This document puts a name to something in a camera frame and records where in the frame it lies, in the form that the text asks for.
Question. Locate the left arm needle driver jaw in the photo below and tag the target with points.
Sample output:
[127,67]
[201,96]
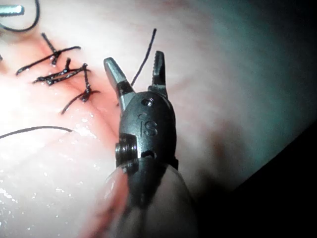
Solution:
[12,10]

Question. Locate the right arm needle driver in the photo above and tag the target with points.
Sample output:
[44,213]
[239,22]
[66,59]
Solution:
[148,124]

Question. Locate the right arm needle driver jaw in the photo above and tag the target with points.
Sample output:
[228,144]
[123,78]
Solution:
[159,74]
[117,74]

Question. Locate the black stitching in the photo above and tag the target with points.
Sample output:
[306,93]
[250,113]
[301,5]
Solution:
[86,95]

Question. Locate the tissue pad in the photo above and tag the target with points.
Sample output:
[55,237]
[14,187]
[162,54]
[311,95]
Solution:
[223,74]

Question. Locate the black thread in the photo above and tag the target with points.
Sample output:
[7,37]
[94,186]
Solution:
[37,128]

